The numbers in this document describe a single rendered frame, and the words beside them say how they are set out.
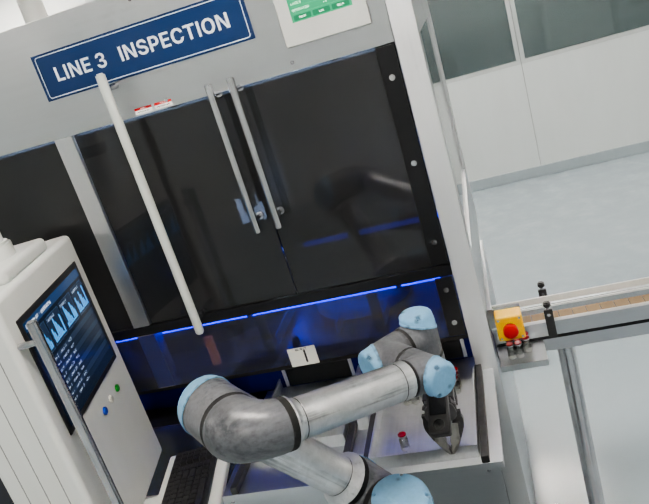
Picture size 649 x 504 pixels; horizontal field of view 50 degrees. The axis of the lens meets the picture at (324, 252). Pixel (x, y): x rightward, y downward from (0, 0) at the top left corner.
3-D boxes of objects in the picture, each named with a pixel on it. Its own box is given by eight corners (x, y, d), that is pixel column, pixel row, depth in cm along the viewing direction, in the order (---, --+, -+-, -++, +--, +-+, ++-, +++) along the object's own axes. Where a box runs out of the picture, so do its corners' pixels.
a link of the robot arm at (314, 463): (393, 542, 144) (188, 444, 116) (352, 510, 156) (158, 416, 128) (420, 489, 146) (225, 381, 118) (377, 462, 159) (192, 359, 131)
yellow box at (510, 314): (497, 329, 195) (492, 307, 192) (523, 325, 193) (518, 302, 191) (499, 343, 188) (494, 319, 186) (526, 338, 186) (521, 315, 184)
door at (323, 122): (298, 292, 195) (231, 89, 177) (449, 262, 184) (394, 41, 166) (298, 293, 195) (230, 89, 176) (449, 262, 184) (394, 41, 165)
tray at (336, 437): (282, 388, 216) (278, 378, 215) (361, 375, 209) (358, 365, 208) (254, 458, 185) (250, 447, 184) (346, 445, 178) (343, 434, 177)
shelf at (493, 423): (269, 396, 218) (267, 390, 217) (492, 359, 200) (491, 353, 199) (224, 503, 174) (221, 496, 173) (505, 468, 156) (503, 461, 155)
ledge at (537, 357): (498, 347, 205) (496, 342, 204) (543, 340, 202) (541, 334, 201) (501, 372, 192) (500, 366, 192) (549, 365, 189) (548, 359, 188)
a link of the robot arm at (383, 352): (382, 361, 136) (423, 336, 141) (350, 348, 146) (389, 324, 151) (392, 395, 139) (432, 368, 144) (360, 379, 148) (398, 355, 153)
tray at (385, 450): (384, 391, 197) (381, 381, 196) (476, 377, 190) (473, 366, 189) (371, 470, 166) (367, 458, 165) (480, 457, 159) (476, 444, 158)
